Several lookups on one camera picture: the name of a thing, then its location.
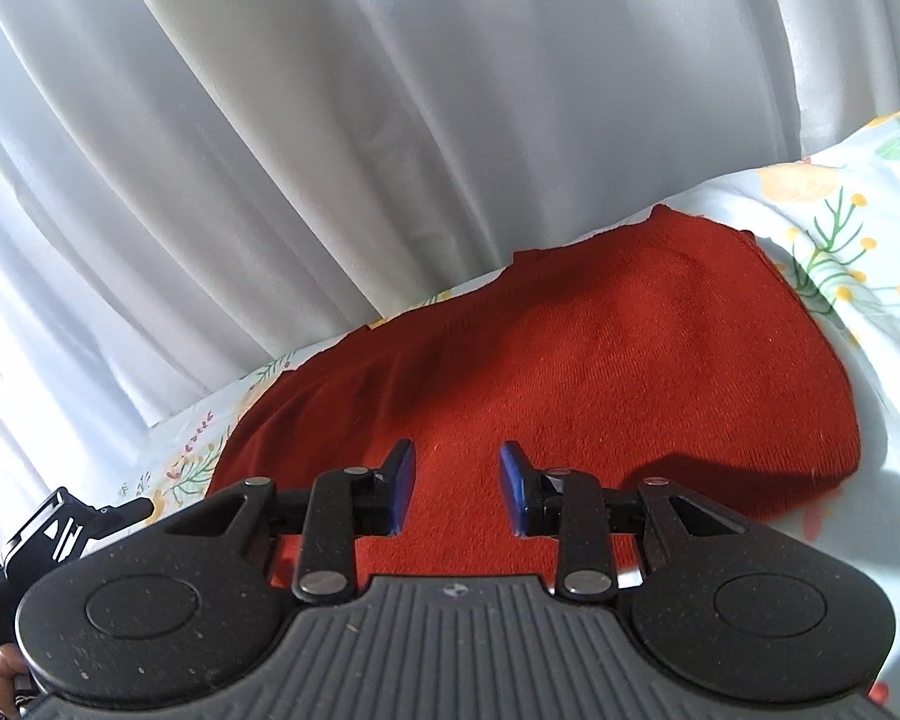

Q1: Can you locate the floral white bed sheet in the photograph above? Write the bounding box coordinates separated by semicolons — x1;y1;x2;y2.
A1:
111;102;900;720

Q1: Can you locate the white curtain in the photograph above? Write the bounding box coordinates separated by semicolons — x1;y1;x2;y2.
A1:
0;0;900;543

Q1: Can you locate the red knitted cardigan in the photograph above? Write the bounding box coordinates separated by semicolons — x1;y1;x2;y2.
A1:
212;206;862;575

